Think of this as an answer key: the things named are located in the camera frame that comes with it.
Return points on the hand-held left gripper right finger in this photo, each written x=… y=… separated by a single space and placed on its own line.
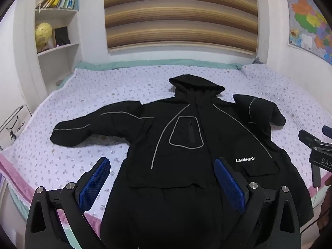
x=228 y=184

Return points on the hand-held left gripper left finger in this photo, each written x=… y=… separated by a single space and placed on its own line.
x=94 y=184

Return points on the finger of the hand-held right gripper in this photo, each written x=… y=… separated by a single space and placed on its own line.
x=308 y=137
x=327 y=130

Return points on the black hooded jacket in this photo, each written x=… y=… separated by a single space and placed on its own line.
x=181 y=160

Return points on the person's right hand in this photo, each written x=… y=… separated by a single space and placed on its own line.
x=325 y=212

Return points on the pink blanket edge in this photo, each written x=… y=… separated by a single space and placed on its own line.
x=19 y=172

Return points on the floral quilted bed blanket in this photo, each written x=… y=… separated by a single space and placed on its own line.
x=103 y=88

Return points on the white ink drawing poster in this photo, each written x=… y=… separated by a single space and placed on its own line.
x=14 y=127

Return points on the black box on shelf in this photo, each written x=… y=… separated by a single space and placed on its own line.
x=61 y=35

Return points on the yellow globe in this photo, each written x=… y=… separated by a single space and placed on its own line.
x=43 y=35

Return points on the white bookshelf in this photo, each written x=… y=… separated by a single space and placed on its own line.
x=58 y=15

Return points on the brown striped window blind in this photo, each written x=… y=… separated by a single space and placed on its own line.
x=181 y=15

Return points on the colourful wall map poster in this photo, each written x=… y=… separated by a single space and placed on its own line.
x=308 y=23

